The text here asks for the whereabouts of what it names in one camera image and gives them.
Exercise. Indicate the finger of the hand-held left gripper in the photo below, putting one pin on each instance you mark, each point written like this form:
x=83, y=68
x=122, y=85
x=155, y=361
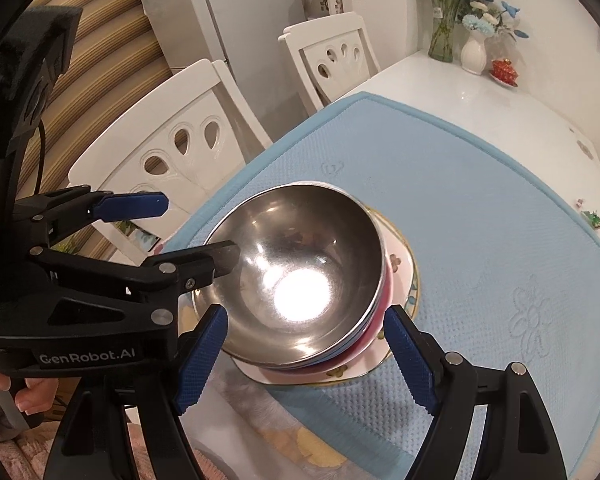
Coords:
x=180, y=265
x=130, y=205

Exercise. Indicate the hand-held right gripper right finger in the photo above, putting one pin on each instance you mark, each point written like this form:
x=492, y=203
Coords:
x=410, y=360

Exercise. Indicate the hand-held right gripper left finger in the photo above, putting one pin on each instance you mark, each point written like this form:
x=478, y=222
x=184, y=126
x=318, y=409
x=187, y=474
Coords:
x=200, y=360

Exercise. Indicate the blue steel bowl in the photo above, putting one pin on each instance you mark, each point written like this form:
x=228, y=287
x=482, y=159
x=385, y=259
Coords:
x=367, y=324

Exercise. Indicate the large hexagonal floral plate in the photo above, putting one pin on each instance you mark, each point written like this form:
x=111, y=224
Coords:
x=280, y=374

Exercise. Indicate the red steel bowl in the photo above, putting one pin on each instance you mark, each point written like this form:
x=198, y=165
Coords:
x=290, y=260

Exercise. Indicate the person's left hand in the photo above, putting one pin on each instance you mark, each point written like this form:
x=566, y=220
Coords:
x=30, y=395

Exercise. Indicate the white dining chair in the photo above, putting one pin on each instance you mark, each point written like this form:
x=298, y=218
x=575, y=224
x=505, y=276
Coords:
x=360, y=75
x=105, y=160

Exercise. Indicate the pink patterned clothing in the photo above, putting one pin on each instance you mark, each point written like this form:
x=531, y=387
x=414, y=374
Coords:
x=20, y=455

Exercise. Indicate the striped beige curtain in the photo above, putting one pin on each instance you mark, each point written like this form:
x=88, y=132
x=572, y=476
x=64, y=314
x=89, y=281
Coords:
x=105, y=35

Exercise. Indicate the light blue textured mat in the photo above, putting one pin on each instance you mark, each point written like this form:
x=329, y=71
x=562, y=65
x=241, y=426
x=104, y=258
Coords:
x=455, y=185

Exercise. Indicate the white refrigerator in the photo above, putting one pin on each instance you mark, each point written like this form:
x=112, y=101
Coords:
x=180, y=10

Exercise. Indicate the small green toy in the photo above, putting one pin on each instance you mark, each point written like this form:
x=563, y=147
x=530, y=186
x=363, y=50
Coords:
x=592, y=219

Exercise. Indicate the grey flower sticker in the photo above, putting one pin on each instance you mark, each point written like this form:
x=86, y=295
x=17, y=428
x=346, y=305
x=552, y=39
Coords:
x=585, y=149

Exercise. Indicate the red teacup with saucer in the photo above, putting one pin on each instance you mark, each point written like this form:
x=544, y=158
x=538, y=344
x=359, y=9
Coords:
x=504, y=70

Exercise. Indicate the white vase with blue flowers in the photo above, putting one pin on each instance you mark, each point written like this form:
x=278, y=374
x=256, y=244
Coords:
x=474, y=57

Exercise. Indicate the glass vase with green stems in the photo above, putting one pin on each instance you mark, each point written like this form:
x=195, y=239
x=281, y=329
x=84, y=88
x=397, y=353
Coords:
x=442, y=40

